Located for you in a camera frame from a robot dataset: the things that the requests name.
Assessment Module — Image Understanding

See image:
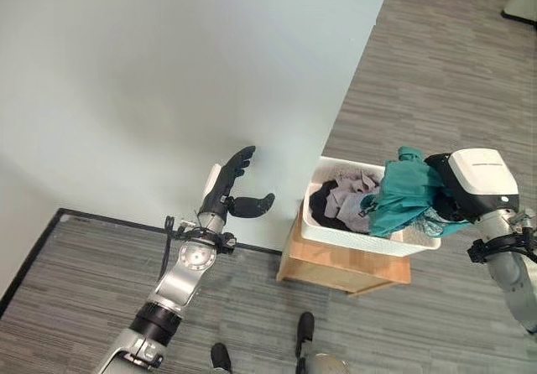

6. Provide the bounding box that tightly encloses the wooden stool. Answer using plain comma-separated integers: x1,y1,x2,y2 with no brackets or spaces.
275,199,412,298

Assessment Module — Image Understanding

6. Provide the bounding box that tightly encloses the black cloth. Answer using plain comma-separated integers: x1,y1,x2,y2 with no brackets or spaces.
309,179,371,233

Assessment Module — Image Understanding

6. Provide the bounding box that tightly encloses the dark left robot foot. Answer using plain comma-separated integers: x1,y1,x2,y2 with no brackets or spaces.
210,342,233,373

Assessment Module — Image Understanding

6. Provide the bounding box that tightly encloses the bed with pale sheet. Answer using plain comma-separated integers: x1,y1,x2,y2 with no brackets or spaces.
0,0,396,298

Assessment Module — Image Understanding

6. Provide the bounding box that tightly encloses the dark robot foot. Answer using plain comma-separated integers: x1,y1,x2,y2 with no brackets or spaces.
210,342,233,373
295,311,316,359

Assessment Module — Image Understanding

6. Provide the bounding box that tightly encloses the grey cloth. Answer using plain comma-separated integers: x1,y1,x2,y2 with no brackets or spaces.
326,170,381,233

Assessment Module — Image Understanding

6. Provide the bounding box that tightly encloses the white laundry basket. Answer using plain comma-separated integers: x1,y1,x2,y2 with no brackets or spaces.
299,155,442,258

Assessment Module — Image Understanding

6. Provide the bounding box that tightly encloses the silver robot leg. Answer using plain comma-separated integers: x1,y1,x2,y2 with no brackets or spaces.
295,340,352,374

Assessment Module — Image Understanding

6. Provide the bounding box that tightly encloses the teal garment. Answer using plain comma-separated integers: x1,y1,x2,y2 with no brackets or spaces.
359,146,472,240

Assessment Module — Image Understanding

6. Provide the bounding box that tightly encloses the black bed base trim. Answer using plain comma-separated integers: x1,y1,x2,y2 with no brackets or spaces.
0,207,283,309

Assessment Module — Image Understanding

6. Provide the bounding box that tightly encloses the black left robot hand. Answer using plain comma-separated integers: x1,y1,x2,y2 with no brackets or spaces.
197,145,277,225

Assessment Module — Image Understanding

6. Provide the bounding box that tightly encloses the dark right robot foot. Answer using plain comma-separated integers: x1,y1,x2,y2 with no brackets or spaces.
295,311,316,359

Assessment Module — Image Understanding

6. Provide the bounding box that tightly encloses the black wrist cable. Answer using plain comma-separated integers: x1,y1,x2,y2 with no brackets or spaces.
160,215,176,283

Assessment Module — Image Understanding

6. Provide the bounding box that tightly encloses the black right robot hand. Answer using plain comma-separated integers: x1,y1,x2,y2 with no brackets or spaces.
424,148,521,225

